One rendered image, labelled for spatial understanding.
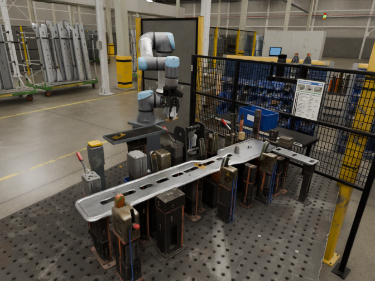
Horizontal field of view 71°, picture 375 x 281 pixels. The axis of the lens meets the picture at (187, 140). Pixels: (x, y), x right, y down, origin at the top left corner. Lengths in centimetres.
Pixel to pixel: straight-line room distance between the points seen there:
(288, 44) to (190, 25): 483
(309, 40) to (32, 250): 788
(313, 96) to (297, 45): 627
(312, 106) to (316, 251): 108
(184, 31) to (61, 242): 331
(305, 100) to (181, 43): 242
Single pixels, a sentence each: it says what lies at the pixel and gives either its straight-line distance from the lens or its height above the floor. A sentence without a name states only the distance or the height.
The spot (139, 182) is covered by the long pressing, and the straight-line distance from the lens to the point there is 142.
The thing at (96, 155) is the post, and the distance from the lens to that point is 153.
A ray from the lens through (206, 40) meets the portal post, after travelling 628.
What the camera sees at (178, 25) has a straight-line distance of 423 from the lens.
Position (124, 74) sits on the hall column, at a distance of 940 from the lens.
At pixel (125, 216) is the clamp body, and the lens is 109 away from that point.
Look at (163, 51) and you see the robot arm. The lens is 191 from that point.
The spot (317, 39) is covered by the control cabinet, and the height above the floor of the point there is 179.
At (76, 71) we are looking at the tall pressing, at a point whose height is 59.
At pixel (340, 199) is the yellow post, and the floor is 59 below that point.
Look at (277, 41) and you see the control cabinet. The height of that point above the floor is 170.
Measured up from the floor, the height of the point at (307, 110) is 122.
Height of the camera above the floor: 171
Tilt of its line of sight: 21 degrees down
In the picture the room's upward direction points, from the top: 2 degrees clockwise
